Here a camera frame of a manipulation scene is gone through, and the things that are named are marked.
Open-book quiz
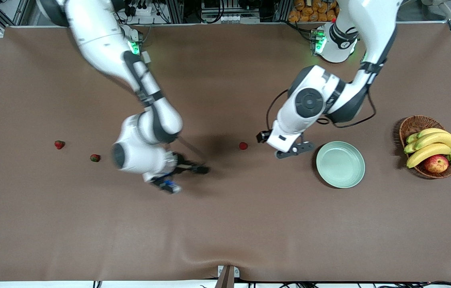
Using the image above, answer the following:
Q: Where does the light green round plate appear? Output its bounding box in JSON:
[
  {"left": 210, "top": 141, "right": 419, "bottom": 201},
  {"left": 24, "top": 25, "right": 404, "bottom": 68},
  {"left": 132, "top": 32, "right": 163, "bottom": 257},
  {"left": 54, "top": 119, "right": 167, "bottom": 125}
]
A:
[{"left": 316, "top": 141, "right": 366, "bottom": 189}]

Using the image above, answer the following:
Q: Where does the brown wicker basket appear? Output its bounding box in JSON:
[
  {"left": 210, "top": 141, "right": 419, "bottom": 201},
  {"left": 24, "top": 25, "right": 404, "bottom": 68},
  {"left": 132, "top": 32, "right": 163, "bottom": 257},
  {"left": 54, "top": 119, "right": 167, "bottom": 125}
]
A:
[{"left": 399, "top": 115, "right": 451, "bottom": 179}]

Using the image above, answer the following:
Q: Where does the white terminal block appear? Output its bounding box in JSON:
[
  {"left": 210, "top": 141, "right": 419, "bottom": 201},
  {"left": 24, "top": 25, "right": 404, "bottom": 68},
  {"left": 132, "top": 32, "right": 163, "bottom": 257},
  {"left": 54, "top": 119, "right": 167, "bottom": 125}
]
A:
[{"left": 218, "top": 14, "right": 260, "bottom": 24}]

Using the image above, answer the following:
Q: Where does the metal table edge bracket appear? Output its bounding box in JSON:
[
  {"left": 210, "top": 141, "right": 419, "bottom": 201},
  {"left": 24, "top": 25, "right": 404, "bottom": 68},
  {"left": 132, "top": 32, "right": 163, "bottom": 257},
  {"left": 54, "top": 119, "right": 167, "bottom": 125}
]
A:
[{"left": 217, "top": 265, "right": 240, "bottom": 288}]

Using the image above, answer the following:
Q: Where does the orange bread rolls pile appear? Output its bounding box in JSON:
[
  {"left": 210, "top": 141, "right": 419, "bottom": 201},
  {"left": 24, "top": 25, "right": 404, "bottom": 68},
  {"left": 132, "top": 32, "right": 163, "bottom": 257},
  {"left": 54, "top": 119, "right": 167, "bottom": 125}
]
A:
[{"left": 288, "top": 0, "right": 338, "bottom": 23}]

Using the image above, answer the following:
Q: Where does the red yellow apple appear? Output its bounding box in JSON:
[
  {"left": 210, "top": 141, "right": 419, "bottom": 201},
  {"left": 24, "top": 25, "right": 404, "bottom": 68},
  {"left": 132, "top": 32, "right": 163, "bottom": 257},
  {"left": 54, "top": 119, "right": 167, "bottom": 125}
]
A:
[{"left": 424, "top": 155, "right": 449, "bottom": 174}]

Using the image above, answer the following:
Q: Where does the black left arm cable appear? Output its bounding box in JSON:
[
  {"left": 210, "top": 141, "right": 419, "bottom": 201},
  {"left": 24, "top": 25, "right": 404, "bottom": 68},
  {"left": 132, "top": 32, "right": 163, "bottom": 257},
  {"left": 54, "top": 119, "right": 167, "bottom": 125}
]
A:
[{"left": 266, "top": 89, "right": 377, "bottom": 132}]

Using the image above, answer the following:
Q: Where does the brown table cover cloth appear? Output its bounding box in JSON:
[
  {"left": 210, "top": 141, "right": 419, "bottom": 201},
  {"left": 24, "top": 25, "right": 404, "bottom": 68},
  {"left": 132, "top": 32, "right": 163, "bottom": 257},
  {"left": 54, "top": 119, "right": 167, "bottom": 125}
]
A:
[{"left": 0, "top": 22, "right": 451, "bottom": 282}]

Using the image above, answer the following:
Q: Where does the white power strip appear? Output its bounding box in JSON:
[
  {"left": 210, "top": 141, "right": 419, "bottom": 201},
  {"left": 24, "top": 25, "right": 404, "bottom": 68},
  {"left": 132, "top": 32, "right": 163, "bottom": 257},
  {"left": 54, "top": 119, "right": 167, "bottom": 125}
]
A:
[{"left": 128, "top": 0, "right": 158, "bottom": 16}]

